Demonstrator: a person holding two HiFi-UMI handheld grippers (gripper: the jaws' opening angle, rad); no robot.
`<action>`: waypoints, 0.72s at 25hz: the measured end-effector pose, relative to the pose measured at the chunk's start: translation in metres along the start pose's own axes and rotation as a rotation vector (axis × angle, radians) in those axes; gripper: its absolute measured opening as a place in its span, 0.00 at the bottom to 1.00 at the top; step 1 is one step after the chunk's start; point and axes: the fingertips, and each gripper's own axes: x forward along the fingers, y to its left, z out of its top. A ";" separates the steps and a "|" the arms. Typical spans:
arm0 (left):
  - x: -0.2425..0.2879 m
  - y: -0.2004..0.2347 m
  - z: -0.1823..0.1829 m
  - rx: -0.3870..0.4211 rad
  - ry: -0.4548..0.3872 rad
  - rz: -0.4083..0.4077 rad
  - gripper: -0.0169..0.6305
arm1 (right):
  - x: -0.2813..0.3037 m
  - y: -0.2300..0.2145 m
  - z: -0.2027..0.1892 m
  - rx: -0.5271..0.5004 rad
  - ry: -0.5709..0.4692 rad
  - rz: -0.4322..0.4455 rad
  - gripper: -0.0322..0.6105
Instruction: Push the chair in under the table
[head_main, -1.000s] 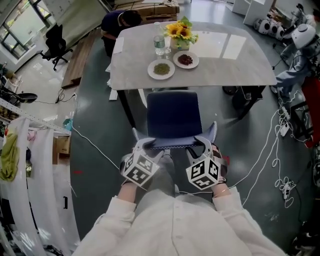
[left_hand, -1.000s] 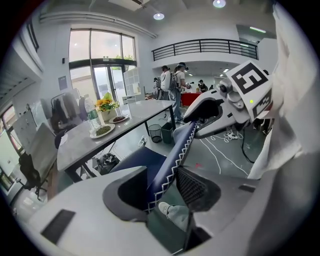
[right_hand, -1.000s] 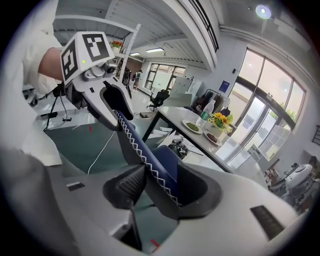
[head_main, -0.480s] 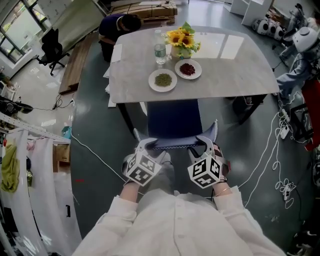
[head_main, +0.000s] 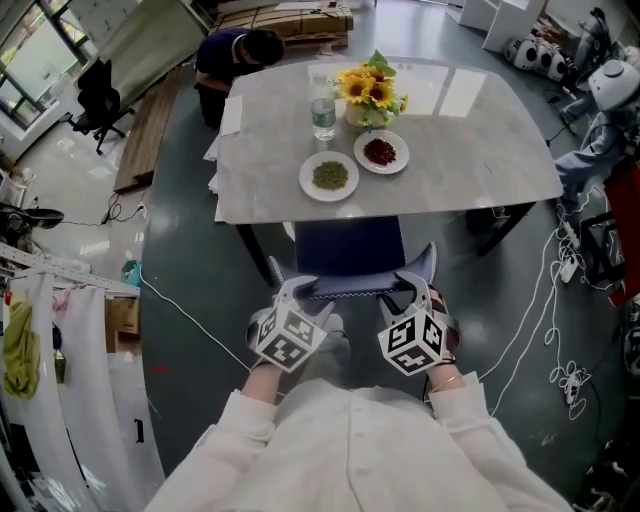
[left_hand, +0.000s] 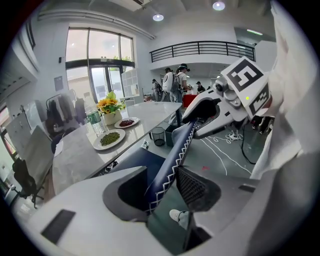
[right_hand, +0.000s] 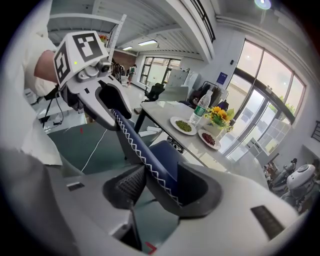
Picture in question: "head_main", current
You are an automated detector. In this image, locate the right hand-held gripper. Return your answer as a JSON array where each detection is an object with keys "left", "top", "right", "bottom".
[{"left": 377, "top": 271, "right": 447, "bottom": 376}]

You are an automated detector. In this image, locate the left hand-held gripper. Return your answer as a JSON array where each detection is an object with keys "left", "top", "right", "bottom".
[{"left": 256, "top": 274, "right": 337, "bottom": 373}]

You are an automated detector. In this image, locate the dark blue chair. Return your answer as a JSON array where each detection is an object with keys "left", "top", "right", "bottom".
[{"left": 268, "top": 215, "right": 439, "bottom": 302}]

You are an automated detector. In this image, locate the person's left forearm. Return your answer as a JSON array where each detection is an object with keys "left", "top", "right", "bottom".
[{"left": 197, "top": 360, "right": 291, "bottom": 469}]

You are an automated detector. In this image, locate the person's right forearm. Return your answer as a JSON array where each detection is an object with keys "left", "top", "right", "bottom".
[{"left": 423, "top": 360, "right": 509, "bottom": 454}]

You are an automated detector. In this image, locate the grey marble table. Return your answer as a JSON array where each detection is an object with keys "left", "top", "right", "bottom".
[{"left": 213, "top": 55, "right": 565, "bottom": 289}]

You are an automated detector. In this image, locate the black office chair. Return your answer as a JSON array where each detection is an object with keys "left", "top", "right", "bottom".
[{"left": 67, "top": 58, "right": 136, "bottom": 156}]

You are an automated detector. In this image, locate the person's right hand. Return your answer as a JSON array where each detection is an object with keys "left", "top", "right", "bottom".
[{"left": 428, "top": 288, "right": 454, "bottom": 326}]

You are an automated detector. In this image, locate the white plate of green beans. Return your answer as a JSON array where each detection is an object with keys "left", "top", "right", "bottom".
[{"left": 298, "top": 150, "right": 360, "bottom": 203}]

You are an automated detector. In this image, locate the white plate of red beans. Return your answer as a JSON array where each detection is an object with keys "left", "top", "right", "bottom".
[{"left": 353, "top": 129, "right": 411, "bottom": 175}]

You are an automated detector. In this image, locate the person's white shirt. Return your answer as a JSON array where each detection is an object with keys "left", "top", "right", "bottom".
[{"left": 142, "top": 377, "right": 576, "bottom": 512}]

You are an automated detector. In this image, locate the clear plastic water bottle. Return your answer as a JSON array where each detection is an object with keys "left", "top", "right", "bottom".
[{"left": 309, "top": 73, "right": 337, "bottom": 142}]

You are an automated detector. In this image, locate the brown cardboard box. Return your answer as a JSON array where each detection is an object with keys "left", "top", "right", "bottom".
[{"left": 104, "top": 297, "right": 142, "bottom": 354}]

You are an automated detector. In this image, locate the white paper sheet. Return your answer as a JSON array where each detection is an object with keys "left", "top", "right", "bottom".
[{"left": 219, "top": 94, "right": 244, "bottom": 137}]

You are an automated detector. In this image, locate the sunflower bouquet in pot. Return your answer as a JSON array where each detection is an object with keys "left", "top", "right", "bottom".
[{"left": 327, "top": 48, "right": 410, "bottom": 132}]

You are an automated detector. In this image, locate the white metal shelving unit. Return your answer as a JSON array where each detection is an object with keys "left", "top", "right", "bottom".
[{"left": 0, "top": 242, "right": 166, "bottom": 512}]

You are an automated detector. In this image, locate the white round robot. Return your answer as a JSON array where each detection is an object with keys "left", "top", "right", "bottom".
[
  {"left": 532, "top": 44, "right": 556, "bottom": 76},
  {"left": 505, "top": 35, "right": 539, "bottom": 71},
  {"left": 547, "top": 52, "right": 571, "bottom": 84}
]

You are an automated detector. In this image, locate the flat cardboard box stack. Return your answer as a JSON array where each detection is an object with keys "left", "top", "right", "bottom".
[{"left": 209, "top": 3, "right": 356, "bottom": 49}]

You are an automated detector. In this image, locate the green cloth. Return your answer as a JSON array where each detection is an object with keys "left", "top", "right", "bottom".
[{"left": 2, "top": 299, "right": 42, "bottom": 400}]

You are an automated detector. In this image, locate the white cabinet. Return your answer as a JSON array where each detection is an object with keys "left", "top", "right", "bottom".
[{"left": 444, "top": 0, "right": 547, "bottom": 54}]

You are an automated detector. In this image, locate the large grey board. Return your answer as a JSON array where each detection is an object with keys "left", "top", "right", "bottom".
[{"left": 92, "top": 0, "right": 209, "bottom": 119}]

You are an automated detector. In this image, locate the gold bracelet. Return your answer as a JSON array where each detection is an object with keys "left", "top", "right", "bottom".
[{"left": 429, "top": 374, "right": 465, "bottom": 394}]

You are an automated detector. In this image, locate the long white cable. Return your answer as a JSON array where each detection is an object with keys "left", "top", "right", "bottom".
[{"left": 139, "top": 277, "right": 252, "bottom": 374}]

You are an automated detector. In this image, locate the black power adapter cable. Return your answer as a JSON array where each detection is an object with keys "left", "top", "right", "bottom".
[{"left": 99, "top": 192, "right": 149, "bottom": 226}]

